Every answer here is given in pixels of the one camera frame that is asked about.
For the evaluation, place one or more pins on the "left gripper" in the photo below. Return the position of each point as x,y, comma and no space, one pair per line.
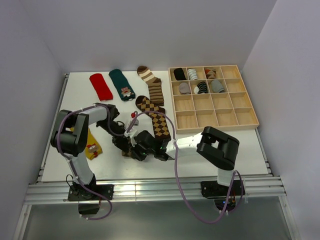
120,140

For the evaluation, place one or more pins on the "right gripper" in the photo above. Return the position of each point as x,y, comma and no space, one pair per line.
135,153

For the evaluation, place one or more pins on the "light brown argyle sock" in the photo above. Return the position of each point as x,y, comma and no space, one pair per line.
127,153

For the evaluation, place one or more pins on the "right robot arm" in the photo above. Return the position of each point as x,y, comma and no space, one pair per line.
217,147

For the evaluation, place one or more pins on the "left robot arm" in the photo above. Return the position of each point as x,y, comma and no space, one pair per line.
70,138

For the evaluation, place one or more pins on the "dark brown argyle sock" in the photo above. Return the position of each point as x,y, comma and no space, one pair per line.
159,124

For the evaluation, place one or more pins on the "yellow bear sock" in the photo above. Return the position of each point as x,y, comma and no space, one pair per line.
92,149

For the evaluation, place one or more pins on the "red sock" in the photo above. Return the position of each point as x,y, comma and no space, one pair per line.
101,88

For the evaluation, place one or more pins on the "green bear sock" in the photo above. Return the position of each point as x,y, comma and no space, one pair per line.
122,85

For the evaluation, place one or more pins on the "brown striped sock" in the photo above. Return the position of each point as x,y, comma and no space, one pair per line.
154,85

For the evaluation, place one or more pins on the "rolled beige sock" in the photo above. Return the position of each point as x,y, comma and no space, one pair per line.
184,88

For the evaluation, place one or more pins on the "rolled black white sock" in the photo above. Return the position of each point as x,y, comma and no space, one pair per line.
201,88

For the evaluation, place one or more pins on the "rolled white striped sock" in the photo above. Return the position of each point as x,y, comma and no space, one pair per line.
192,74

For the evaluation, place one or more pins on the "wooden compartment tray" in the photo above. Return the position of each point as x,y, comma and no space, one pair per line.
226,111

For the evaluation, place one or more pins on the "rolled grey sock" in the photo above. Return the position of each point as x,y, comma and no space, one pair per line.
217,87

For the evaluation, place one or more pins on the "rolled orange argyle sock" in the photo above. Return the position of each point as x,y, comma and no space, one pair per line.
210,73

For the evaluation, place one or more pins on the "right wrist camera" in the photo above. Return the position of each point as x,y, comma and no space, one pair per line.
130,133

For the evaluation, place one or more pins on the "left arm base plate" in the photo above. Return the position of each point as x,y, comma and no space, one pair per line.
78,193

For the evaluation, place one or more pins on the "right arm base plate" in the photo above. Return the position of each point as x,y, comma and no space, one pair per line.
213,190

